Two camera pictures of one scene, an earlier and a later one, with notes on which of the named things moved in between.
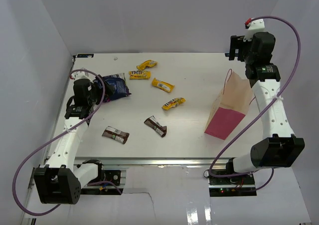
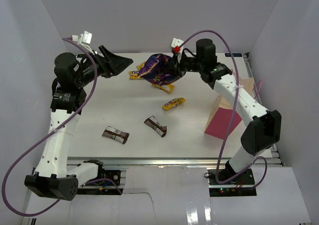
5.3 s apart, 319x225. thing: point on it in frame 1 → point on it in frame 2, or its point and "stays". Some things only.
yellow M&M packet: x=173 y=102 stays
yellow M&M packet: x=138 y=75 stays
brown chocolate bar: x=115 y=134 stays
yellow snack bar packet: x=163 y=85 stays
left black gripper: x=109 y=89 → x=115 y=64
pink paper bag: x=231 y=106 stays
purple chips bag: x=119 y=81 → x=159 y=69
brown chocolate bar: x=152 y=122 stays
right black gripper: x=237 y=43 → x=179 y=66
